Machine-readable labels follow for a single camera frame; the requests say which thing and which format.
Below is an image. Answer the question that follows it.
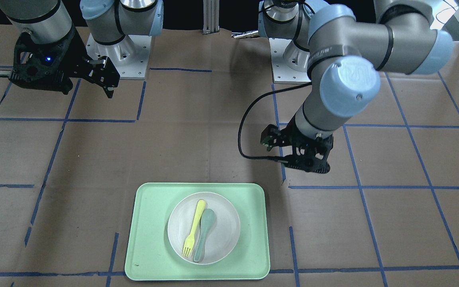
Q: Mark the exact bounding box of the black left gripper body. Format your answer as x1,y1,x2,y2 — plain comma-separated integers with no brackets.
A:
261,118,333,174

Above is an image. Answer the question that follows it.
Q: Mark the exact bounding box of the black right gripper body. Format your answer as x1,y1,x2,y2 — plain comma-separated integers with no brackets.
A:
9,26,98,94

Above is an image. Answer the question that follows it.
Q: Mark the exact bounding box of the white round plate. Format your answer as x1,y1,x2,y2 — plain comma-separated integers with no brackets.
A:
167,191,241,265

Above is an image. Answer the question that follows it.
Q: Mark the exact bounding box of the yellow plastic fork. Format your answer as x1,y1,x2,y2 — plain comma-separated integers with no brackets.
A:
182,199,206,258

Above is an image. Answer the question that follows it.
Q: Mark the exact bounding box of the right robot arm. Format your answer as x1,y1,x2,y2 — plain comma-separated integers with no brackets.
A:
0,0,164,98

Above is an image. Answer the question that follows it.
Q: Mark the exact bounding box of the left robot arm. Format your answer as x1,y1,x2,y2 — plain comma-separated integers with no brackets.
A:
256,0,453,174

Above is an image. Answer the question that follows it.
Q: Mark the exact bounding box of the teal plastic spoon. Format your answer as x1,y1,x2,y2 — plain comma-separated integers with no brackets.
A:
193,208,216,263

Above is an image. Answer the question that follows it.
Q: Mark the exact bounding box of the light green plastic tray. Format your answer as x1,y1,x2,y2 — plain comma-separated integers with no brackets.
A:
124,182,270,281

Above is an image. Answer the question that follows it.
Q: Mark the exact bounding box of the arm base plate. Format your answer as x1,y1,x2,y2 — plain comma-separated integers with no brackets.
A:
269,38,310,84
86,34,153,80

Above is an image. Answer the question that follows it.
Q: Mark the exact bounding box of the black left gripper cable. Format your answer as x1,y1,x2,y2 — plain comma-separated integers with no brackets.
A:
237,82,313,161

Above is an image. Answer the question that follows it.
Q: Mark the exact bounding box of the aluminium frame post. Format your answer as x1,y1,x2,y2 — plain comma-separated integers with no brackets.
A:
202,0,220,35

